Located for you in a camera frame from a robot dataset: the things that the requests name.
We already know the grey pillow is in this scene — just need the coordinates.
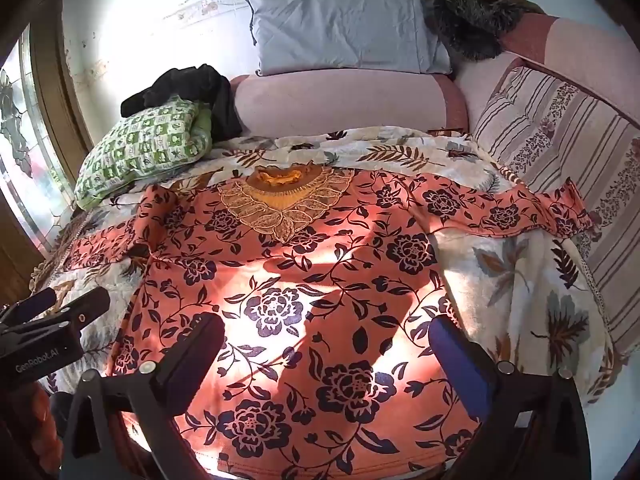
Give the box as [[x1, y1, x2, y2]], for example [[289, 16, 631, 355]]
[[245, 0, 453, 77]]

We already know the dark furry cloth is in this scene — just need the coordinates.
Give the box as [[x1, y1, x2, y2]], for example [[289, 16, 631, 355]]
[[432, 0, 523, 61]]

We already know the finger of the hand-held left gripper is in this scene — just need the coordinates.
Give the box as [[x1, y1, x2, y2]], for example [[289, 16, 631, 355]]
[[0, 287, 58, 326], [20, 287, 111, 334]]

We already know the striped pillow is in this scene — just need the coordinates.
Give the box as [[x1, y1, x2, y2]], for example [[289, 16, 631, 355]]
[[470, 57, 640, 361]]

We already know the pink padded bed frame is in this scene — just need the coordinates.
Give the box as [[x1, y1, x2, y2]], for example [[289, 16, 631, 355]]
[[500, 12, 640, 126]]

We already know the orange floral shirt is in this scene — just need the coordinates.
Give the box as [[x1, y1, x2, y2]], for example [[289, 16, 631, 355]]
[[65, 162, 596, 478]]

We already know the pink bolster cushion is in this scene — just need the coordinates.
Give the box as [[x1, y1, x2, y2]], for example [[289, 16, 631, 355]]
[[230, 67, 468, 138]]

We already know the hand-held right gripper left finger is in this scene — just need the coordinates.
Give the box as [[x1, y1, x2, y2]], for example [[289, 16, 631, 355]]
[[57, 311, 227, 480]]

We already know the stained glass window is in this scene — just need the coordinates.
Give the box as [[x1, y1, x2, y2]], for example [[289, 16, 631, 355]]
[[0, 35, 76, 251]]

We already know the black clothing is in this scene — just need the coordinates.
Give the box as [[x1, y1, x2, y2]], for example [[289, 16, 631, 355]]
[[121, 63, 244, 141]]

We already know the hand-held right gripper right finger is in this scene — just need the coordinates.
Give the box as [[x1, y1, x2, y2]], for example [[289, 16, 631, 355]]
[[427, 314, 593, 480]]

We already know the leaf print blanket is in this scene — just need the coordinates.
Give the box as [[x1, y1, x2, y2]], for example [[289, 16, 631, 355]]
[[30, 127, 631, 411]]

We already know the green patterned pillow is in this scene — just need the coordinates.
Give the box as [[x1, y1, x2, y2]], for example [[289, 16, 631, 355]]
[[74, 95, 216, 211]]

